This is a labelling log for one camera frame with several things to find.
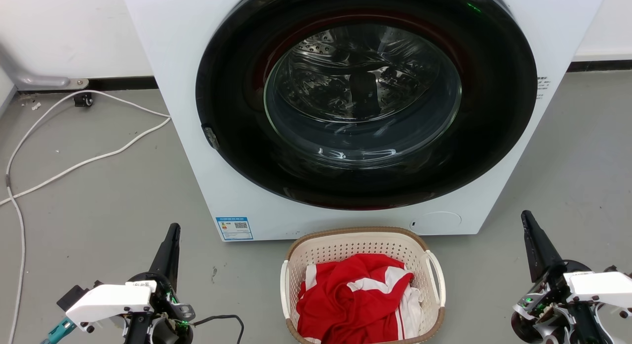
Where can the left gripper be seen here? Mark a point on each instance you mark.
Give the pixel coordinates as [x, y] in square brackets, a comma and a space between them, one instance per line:
[168, 329]

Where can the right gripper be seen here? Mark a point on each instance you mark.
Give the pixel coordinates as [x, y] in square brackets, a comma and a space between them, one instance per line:
[548, 297]

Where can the beige perforated laundry basket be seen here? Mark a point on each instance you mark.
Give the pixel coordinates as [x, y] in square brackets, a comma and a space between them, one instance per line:
[355, 241]

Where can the blue energy label sticker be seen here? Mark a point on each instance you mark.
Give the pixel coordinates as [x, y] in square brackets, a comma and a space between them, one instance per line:
[234, 228]

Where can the teal connector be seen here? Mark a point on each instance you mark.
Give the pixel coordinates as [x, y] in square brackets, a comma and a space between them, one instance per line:
[59, 330]

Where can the red and white garment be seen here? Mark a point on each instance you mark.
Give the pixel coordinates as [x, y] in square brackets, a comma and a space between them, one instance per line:
[345, 294]

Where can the white front-load washing machine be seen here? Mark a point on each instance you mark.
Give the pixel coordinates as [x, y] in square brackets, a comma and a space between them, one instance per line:
[173, 62]

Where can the round black washing machine door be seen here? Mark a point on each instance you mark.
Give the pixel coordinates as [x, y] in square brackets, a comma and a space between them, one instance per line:
[237, 62]

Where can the grey metal pipe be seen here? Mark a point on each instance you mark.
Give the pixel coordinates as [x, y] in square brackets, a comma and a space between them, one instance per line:
[34, 80]

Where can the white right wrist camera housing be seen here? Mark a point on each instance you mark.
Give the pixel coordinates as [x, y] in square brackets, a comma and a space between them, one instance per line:
[600, 287]

